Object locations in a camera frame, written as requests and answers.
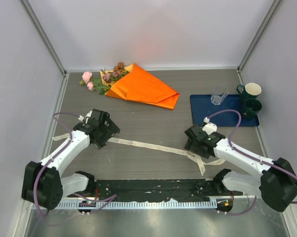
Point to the dark green mug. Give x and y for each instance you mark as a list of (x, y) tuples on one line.
[(250, 108)]

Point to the aluminium front rail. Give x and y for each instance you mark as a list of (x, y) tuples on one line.
[(50, 191)]

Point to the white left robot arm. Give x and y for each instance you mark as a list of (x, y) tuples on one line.
[(54, 170)]

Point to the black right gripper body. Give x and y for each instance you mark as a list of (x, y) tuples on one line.
[(193, 146)]

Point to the cream printed ribbon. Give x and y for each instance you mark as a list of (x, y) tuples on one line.
[(150, 145)]

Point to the green mug white interior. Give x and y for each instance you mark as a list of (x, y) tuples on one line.
[(248, 91)]

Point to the clear plastic cup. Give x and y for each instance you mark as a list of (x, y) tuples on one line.
[(219, 93)]

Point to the orange fake flower stem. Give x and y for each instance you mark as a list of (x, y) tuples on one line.
[(119, 67)]

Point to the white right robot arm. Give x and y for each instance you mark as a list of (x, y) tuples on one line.
[(257, 172)]

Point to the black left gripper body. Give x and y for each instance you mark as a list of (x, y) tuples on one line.
[(106, 132)]

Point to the orange wrapping paper sheet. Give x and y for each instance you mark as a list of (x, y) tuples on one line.
[(142, 87)]

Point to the pink fake flower stem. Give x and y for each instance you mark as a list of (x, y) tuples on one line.
[(94, 84), (112, 76)]

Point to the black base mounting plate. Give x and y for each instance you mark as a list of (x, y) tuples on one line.
[(158, 190)]

